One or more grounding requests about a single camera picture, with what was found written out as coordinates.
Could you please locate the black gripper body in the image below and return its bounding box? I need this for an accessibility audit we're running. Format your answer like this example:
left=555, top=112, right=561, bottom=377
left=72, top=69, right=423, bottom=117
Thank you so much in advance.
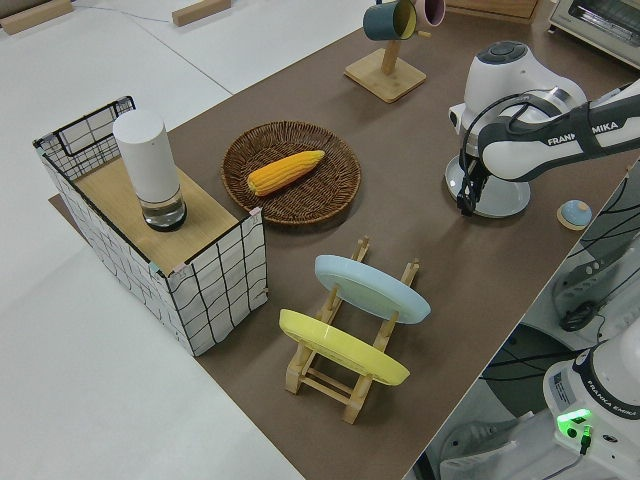
left=461, top=157, right=494, bottom=197

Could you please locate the gray round plate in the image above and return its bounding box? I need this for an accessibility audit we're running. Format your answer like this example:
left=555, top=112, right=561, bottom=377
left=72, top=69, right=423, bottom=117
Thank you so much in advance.
left=444, top=153, right=532, bottom=220

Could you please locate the light blue plate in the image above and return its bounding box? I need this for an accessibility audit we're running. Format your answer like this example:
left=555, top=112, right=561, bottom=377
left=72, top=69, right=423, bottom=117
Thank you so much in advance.
left=314, top=254, right=433, bottom=326

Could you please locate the yellow plate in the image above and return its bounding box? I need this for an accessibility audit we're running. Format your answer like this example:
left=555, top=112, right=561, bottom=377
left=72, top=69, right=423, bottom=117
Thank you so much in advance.
left=277, top=308, right=413, bottom=388

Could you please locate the wooden plate rack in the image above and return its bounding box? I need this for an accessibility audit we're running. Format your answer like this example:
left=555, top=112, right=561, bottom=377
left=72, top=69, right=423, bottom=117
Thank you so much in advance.
left=284, top=235, right=422, bottom=426

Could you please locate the brown table mat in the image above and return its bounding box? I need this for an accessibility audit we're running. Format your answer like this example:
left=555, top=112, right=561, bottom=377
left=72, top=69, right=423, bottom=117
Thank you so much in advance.
left=47, top=0, right=640, bottom=480

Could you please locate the wooden mug tree stand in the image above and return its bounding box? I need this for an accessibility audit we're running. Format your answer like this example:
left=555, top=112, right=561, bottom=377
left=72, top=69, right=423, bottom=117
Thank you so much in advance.
left=343, top=28, right=432, bottom=105

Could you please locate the brown wicker basket tray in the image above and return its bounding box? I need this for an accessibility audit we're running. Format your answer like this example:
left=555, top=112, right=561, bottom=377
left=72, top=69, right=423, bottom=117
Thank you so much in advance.
left=220, top=120, right=363, bottom=227

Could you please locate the wooden box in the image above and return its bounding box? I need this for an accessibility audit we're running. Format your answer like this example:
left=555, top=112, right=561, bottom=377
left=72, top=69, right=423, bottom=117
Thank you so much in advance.
left=443, top=0, right=544, bottom=24

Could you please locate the pink mug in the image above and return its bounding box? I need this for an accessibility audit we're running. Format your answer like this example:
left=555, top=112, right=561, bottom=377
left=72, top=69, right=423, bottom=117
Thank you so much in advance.
left=416, top=0, right=448, bottom=28

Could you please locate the green mug yellow inside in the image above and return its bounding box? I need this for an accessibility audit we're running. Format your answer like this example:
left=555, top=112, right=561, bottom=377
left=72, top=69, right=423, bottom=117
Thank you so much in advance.
left=388, top=0, right=420, bottom=42

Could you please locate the yellow corn cob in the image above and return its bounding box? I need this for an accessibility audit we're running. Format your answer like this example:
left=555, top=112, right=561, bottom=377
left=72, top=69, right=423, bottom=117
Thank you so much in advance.
left=247, top=149, right=327, bottom=198

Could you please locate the teal mug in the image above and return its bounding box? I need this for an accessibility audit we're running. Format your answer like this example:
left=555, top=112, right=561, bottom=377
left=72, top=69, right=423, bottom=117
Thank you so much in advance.
left=361, top=0, right=400, bottom=43

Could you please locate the cream toaster oven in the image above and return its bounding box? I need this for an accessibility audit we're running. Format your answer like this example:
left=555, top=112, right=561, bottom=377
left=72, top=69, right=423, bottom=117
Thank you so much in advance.
left=544, top=0, right=640, bottom=72

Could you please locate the grid-pattern storage box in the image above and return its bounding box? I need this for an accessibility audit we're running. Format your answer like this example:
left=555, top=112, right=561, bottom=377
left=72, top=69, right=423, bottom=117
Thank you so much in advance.
left=33, top=140, right=269, bottom=358

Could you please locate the light wooden board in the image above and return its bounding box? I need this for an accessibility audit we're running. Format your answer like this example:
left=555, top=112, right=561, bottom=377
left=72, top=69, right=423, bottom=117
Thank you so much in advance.
left=72, top=159, right=240, bottom=267

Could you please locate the white cylinder bottle clear base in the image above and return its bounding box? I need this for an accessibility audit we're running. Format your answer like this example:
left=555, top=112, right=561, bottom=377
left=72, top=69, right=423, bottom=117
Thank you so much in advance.
left=112, top=109, right=189, bottom=233

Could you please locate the wooden block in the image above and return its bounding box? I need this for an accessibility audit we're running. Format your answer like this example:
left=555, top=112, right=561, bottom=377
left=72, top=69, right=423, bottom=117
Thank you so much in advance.
left=171, top=0, right=234, bottom=28
left=0, top=0, right=72, bottom=36

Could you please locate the black coiled cable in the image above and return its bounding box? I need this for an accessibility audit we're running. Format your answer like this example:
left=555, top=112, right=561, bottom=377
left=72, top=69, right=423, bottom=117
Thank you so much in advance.
left=558, top=302, right=597, bottom=333

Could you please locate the black wire basket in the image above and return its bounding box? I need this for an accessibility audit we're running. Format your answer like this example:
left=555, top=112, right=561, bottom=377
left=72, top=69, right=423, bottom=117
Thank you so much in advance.
left=33, top=94, right=137, bottom=182

